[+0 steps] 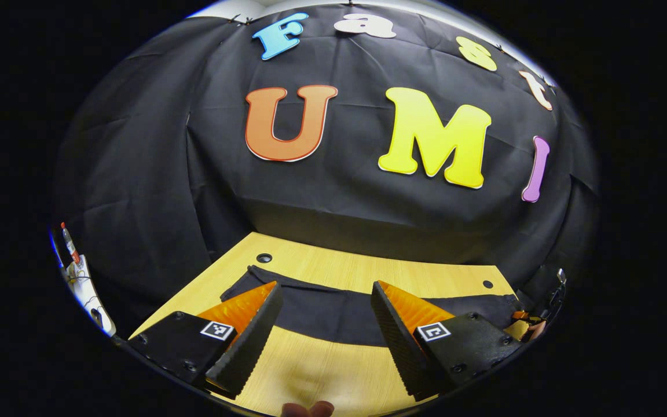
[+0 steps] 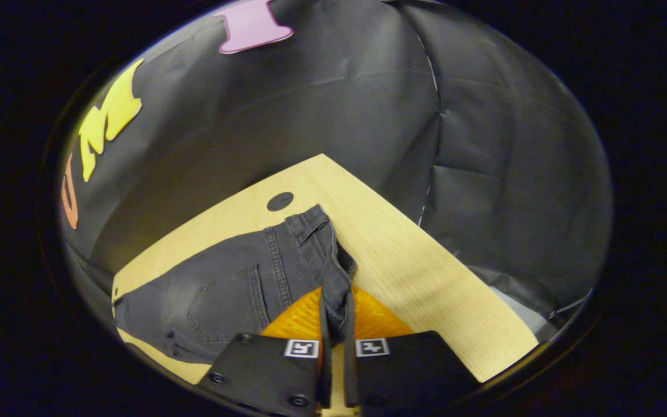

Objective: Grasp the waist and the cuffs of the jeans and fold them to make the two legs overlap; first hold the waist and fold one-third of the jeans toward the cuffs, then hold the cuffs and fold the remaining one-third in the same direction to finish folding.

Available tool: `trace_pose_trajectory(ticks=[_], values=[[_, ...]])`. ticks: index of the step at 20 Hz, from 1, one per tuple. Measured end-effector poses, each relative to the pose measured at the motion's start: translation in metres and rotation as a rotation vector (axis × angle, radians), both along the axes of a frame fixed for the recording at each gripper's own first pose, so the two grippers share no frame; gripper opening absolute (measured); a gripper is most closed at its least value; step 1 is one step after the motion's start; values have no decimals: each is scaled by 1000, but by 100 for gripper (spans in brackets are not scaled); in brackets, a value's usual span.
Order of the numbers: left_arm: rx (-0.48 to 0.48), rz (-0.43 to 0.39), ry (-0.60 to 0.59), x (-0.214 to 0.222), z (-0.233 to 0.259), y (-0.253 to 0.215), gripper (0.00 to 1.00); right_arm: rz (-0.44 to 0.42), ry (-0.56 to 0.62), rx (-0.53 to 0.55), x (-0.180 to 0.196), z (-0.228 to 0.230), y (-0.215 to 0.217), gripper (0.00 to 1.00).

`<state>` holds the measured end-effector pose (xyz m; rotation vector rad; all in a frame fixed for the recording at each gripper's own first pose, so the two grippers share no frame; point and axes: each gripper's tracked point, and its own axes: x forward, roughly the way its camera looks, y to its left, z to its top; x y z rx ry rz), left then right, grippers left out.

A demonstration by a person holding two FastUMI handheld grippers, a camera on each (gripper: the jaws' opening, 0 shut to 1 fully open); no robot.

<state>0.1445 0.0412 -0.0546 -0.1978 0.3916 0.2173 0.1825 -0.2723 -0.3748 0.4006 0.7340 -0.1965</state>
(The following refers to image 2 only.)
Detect dark grey jeans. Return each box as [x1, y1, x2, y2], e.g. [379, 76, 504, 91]
[112, 204, 358, 364]

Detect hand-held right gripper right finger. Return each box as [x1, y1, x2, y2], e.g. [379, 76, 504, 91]
[343, 287, 483, 416]

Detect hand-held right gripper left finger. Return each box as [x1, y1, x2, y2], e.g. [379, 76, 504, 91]
[196, 287, 334, 416]

